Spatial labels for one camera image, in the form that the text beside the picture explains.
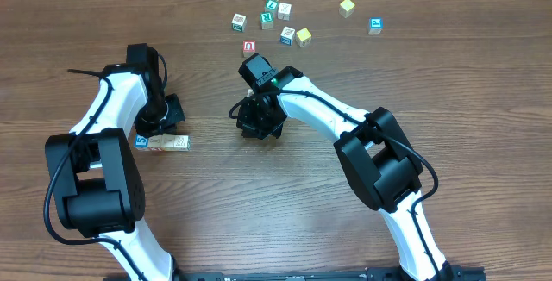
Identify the blue letter P block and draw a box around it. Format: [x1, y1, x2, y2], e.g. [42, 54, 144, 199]
[368, 17, 383, 35]

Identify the red letter U block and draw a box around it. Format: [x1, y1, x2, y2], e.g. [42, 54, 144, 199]
[242, 41, 256, 58]

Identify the white patterned wooden block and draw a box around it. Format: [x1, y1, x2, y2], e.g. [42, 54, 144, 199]
[277, 3, 292, 21]

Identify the blue edged picture block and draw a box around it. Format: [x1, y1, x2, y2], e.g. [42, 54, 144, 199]
[280, 26, 296, 46]

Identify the green letter B block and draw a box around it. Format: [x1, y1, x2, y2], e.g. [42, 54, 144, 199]
[231, 13, 247, 32]

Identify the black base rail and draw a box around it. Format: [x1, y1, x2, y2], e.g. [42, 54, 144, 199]
[172, 265, 488, 281]

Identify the teal letter R block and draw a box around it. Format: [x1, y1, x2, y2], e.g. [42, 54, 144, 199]
[260, 12, 273, 30]

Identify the blue number five block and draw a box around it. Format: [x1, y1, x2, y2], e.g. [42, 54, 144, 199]
[134, 134, 150, 151]

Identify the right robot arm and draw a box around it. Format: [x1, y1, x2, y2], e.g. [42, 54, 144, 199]
[229, 53, 453, 280]

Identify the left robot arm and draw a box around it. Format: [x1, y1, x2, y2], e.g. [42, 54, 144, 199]
[43, 43, 185, 280]

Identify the white zigzag picture block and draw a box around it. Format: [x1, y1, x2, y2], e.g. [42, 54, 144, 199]
[173, 135, 191, 151]

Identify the teal letter L block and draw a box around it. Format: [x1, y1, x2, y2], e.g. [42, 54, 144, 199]
[264, 0, 279, 16]

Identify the white blue edged block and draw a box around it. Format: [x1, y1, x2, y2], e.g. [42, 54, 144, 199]
[161, 134, 176, 151]

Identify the far yellow wooden block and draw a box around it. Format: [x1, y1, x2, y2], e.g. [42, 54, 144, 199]
[339, 0, 355, 18]

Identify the yellow block near cluster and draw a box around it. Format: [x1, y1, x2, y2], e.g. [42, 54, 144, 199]
[295, 28, 312, 47]

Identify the white red edged block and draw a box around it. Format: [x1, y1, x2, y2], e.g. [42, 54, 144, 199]
[147, 135, 163, 151]

